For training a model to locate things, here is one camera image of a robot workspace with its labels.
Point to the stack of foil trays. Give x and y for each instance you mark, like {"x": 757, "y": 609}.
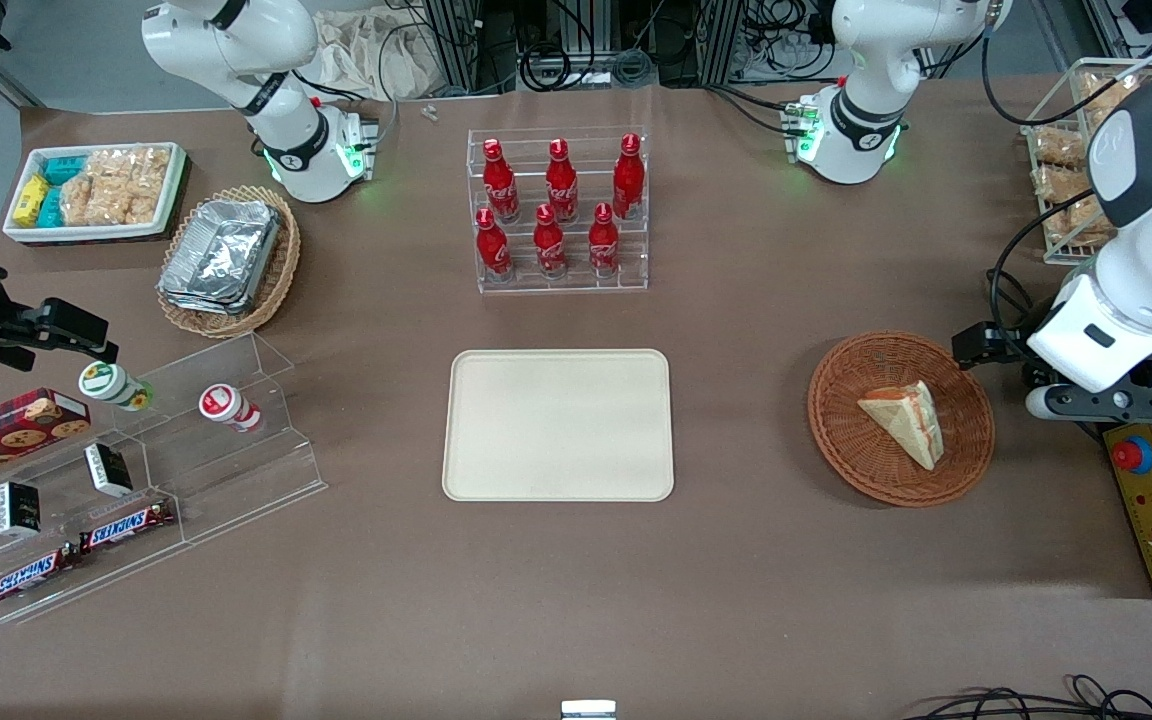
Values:
{"x": 221, "y": 255}

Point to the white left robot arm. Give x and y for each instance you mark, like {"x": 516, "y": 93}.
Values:
{"x": 1151, "y": 250}

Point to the brown wicker basket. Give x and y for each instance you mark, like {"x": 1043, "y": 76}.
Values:
{"x": 846, "y": 440}

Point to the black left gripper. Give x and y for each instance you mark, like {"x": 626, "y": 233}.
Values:
{"x": 1008, "y": 349}

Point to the white rectangular snack tray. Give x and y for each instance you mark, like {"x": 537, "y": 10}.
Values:
{"x": 96, "y": 233}

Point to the green lid yogurt bottle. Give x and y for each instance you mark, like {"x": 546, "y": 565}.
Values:
{"x": 111, "y": 385}

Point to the beige cloth bag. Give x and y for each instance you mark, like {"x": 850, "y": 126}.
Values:
{"x": 376, "y": 55}

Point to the Snickers chocolate bar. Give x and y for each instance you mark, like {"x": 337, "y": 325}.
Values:
{"x": 126, "y": 526}
{"x": 31, "y": 577}

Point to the clear rice cracker bag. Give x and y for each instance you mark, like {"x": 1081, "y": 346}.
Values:
{"x": 131, "y": 165}
{"x": 106, "y": 203}

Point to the bagged fried snack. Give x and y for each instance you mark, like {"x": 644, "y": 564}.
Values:
{"x": 1101, "y": 92}
{"x": 1058, "y": 147}
{"x": 1061, "y": 183}
{"x": 1081, "y": 222}

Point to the red cola bottle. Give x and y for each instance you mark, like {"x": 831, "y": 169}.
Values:
{"x": 603, "y": 243}
{"x": 562, "y": 185}
{"x": 493, "y": 248}
{"x": 549, "y": 246}
{"x": 500, "y": 185}
{"x": 628, "y": 180}

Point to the small black box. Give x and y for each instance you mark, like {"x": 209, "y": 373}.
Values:
{"x": 18, "y": 508}
{"x": 109, "y": 470}

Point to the light wicker basket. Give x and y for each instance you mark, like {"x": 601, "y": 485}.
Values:
{"x": 281, "y": 270}

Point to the yellow snack box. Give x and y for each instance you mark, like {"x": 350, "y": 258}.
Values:
{"x": 31, "y": 200}

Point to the beige plastic tray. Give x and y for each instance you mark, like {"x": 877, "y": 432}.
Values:
{"x": 558, "y": 425}

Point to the red lid yogurt bottle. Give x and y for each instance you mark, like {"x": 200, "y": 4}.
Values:
{"x": 226, "y": 405}

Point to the clear acrylic bottle rack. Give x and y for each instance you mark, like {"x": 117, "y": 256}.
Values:
{"x": 576, "y": 282}

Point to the triangular sandwich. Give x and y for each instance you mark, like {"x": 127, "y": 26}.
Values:
{"x": 906, "y": 422}

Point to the red plaid cookie box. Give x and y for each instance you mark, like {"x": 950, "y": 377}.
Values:
{"x": 11, "y": 430}

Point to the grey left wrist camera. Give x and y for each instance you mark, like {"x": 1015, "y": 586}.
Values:
{"x": 1116, "y": 402}

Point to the teal snack box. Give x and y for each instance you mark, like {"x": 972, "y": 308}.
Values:
{"x": 50, "y": 208}
{"x": 64, "y": 170}

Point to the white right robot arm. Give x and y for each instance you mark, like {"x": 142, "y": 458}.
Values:
{"x": 286, "y": 120}

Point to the clear acrylic step display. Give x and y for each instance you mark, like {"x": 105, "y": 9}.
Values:
{"x": 236, "y": 470}

